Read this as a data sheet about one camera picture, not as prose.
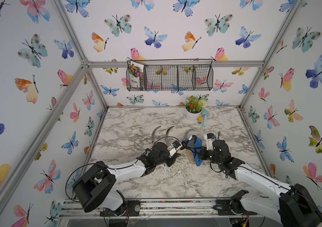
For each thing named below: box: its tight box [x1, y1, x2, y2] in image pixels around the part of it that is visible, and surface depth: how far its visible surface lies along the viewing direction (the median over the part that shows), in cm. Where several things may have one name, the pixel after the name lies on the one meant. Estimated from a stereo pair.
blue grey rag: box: [183, 135, 203, 167], surface depth 83 cm
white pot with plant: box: [184, 95, 207, 122], surface depth 104 cm
